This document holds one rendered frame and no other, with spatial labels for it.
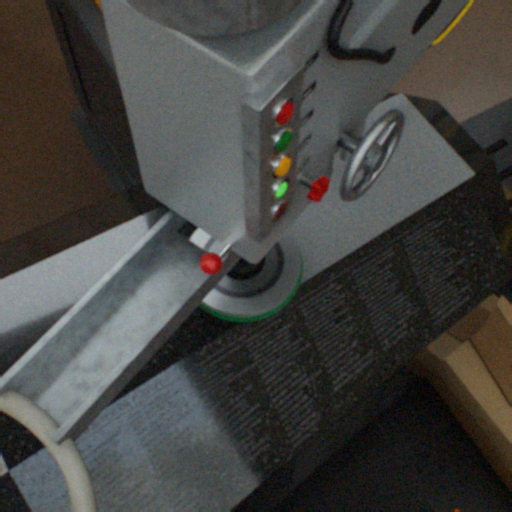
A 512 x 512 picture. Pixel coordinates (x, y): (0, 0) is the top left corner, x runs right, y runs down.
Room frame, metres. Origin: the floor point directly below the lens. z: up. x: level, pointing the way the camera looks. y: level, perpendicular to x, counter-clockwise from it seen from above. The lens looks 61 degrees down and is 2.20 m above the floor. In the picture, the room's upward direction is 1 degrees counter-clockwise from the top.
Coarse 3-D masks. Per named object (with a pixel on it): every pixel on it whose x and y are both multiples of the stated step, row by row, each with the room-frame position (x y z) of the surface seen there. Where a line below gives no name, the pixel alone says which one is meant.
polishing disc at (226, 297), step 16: (192, 240) 0.75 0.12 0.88; (208, 240) 0.75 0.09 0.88; (288, 240) 0.75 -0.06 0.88; (272, 256) 0.72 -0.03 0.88; (288, 256) 0.72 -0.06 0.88; (272, 272) 0.69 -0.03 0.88; (288, 272) 0.69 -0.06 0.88; (224, 288) 0.66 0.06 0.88; (240, 288) 0.65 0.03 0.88; (256, 288) 0.65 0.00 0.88; (272, 288) 0.65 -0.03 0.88; (288, 288) 0.65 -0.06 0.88; (208, 304) 0.62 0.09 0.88; (224, 304) 0.62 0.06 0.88; (240, 304) 0.62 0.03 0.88; (256, 304) 0.62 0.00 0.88; (272, 304) 0.62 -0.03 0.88
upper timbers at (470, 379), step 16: (464, 352) 0.80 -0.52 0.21; (448, 368) 0.76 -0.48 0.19; (464, 368) 0.76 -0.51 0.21; (480, 368) 0.76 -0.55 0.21; (448, 384) 0.75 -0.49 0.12; (464, 384) 0.72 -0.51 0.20; (480, 384) 0.72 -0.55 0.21; (464, 400) 0.70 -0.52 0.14; (480, 400) 0.68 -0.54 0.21; (496, 400) 0.68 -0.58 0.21; (480, 416) 0.65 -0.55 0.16; (496, 416) 0.64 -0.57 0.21; (496, 432) 0.61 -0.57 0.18; (496, 448) 0.59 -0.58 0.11
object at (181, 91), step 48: (336, 0) 0.68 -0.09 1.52; (144, 48) 0.66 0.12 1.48; (192, 48) 0.61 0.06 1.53; (240, 48) 0.60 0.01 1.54; (288, 48) 0.61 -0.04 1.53; (144, 96) 0.67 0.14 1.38; (192, 96) 0.62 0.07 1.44; (240, 96) 0.57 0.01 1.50; (336, 96) 0.70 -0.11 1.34; (144, 144) 0.68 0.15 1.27; (192, 144) 0.63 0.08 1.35; (240, 144) 0.58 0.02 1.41; (192, 192) 0.63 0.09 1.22; (240, 192) 0.58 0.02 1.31; (240, 240) 0.58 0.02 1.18
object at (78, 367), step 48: (144, 240) 0.62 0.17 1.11; (96, 288) 0.54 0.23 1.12; (144, 288) 0.56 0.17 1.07; (192, 288) 0.54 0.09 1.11; (48, 336) 0.47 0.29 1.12; (96, 336) 0.48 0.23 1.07; (144, 336) 0.46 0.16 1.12; (0, 384) 0.40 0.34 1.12; (48, 384) 0.41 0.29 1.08; (96, 384) 0.41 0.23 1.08
